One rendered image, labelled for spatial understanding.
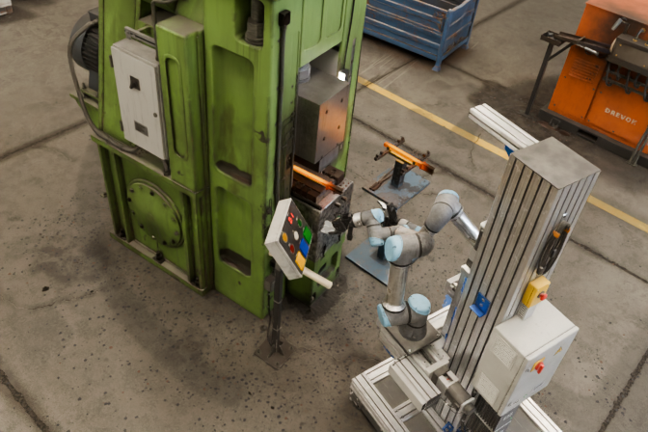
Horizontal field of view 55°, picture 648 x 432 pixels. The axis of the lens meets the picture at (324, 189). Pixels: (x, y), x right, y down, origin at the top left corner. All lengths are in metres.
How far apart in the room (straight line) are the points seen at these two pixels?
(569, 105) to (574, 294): 2.34
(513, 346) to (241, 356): 1.90
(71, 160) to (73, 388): 2.25
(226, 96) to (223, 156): 0.42
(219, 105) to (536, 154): 1.73
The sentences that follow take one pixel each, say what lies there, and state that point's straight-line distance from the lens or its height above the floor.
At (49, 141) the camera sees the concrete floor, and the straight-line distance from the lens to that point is 6.04.
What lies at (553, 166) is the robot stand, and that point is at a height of 2.03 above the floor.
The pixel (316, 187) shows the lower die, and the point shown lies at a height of 0.99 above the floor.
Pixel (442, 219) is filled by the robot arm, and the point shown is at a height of 1.26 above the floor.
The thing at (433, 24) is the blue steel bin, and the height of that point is 0.49.
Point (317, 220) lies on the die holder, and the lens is 3.79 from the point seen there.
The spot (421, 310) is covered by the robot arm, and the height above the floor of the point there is 1.05.
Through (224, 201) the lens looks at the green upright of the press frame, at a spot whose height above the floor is 0.85.
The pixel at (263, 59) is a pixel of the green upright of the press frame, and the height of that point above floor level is 1.97.
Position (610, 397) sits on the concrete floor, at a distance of 4.59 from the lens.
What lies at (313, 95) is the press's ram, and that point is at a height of 1.66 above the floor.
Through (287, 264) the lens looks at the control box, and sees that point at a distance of 3.26.
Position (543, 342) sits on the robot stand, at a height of 1.23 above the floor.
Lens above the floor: 3.45
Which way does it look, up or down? 41 degrees down
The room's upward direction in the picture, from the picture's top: 6 degrees clockwise
